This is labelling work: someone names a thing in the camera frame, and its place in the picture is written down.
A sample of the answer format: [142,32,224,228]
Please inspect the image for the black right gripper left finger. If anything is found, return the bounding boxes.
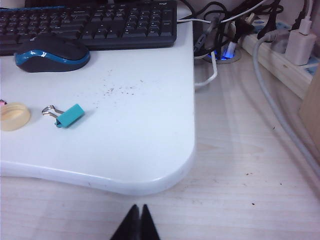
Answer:
[109,204,142,240]

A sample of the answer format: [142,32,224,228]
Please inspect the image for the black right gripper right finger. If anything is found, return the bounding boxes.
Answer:
[140,204,161,240]

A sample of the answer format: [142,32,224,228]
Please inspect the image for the light wooden box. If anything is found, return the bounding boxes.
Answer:
[298,66,320,148]

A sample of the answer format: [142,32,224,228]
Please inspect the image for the white desk riser board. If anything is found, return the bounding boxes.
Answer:
[0,7,196,196]

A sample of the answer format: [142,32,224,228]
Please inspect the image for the teal binder clip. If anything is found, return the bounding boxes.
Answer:
[41,103,85,129]

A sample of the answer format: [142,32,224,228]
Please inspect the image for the beige plastic jar lid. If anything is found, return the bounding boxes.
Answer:
[0,102,31,132]

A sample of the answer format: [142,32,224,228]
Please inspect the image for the black and blue mouse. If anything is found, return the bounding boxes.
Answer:
[14,33,91,73]

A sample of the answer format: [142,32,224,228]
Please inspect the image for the cream power strip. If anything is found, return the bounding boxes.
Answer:
[239,21,315,100]

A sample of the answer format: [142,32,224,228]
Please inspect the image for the black computer keyboard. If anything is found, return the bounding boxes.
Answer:
[0,0,178,56]

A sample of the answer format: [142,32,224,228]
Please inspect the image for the white USB charger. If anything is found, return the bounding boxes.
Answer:
[284,14,318,66]

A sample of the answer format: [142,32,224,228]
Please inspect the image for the thin white cable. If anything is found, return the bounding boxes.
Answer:
[176,17,219,88]

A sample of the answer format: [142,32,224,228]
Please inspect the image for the thick grey power cable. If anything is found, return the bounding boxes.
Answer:
[252,30,320,177]

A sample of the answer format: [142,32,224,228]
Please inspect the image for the round grey cable grommet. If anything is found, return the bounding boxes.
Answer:
[194,47,243,65]

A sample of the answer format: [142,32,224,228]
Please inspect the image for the black power cable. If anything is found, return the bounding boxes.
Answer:
[178,0,230,60]

